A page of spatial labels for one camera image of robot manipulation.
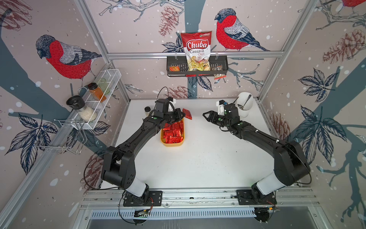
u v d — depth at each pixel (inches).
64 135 22.9
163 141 35.5
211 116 30.4
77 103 23.3
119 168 17.1
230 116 26.5
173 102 31.2
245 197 28.7
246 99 40.9
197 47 32.1
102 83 31.8
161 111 25.9
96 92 28.2
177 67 36.5
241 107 43.2
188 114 34.4
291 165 17.5
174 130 37.0
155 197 28.8
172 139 35.4
